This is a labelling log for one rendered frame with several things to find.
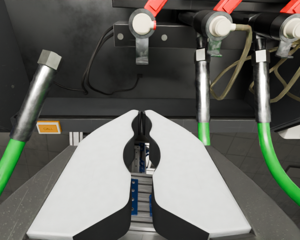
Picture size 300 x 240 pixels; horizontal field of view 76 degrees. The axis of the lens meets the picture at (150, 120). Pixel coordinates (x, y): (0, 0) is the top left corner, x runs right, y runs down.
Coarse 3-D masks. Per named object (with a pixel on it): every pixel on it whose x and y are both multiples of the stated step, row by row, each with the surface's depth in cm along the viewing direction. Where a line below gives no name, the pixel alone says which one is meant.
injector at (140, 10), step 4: (140, 8) 22; (136, 12) 19; (140, 12) 19; (144, 12) 19; (148, 12) 19; (132, 16) 19; (152, 16) 19; (132, 20) 20; (152, 20) 20; (132, 28) 20; (132, 32) 20; (152, 32) 20; (136, 36) 20; (140, 36) 20; (144, 36) 20; (148, 36) 20
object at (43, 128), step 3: (39, 126) 45; (42, 126) 45; (45, 126) 45; (48, 126) 45; (51, 126) 45; (54, 126) 45; (42, 129) 45; (45, 129) 45; (48, 129) 46; (51, 129) 46; (54, 129) 46; (57, 129) 46; (60, 129) 47
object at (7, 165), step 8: (8, 144) 19; (16, 144) 19; (24, 144) 20; (8, 152) 19; (16, 152) 19; (0, 160) 19; (8, 160) 18; (16, 160) 19; (0, 168) 18; (8, 168) 18; (0, 176) 18; (8, 176) 18; (0, 184) 18; (0, 192) 18
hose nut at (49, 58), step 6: (42, 54) 20; (48, 54) 20; (54, 54) 20; (42, 60) 20; (48, 60) 20; (54, 60) 20; (60, 60) 20; (48, 66) 20; (54, 66) 20; (60, 66) 21
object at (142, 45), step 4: (136, 40) 21; (140, 40) 21; (144, 40) 21; (148, 40) 21; (136, 44) 21; (140, 44) 21; (144, 44) 21; (148, 44) 21; (136, 48) 21; (140, 48) 21; (144, 48) 21; (148, 48) 21; (136, 52) 21; (140, 52) 21; (144, 52) 21; (148, 52) 21; (136, 56) 22; (140, 56) 22; (144, 56) 22; (148, 56) 22
